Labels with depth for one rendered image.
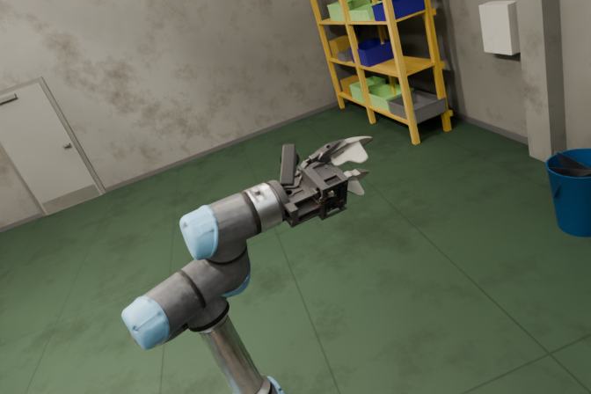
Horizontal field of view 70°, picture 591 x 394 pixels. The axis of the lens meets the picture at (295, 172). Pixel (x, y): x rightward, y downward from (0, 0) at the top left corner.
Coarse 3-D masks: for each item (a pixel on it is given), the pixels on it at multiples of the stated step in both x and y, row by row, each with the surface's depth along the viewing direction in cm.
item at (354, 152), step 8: (360, 136) 75; (368, 136) 76; (352, 144) 74; (360, 144) 74; (336, 152) 73; (344, 152) 74; (352, 152) 73; (360, 152) 73; (336, 160) 73; (344, 160) 72; (352, 160) 72; (360, 160) 72
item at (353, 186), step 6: (348, 174) 79; (354, 174) 80; (360, 174) 80; (366, 174) 81; (348, 180) 79; (354, 180) 80; (348, 186) 78; (354, 186) 78; (360, 186) 79; (354, 192) 77; (360, 192) 77
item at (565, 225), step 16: (560, 160) 324; (576, 160) 325; (560, 176) 299; (576, 176) 314; (560, 192) 307; (576, 192) 297; (560, 208) 316; (576, 208) 304; (560, 224) 325; (576, 224) 311
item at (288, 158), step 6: (288, 144) 79; (294, 144) 79; (282, 150) 78; (288, 150) 77; (294, 150) 77; (282, 156) 76; (288, 156) 76; (294, 156) 76; (282, 162) 75; (288, 162) 75; (294, 162) 75; (282, 168) 74; (288, 168) 73; (294, 168) 74; (282, 174) 72; (288, 174) 72; (294, 174) 72; (282, 180) 71; (288, 180) 71; (294, 180) 71
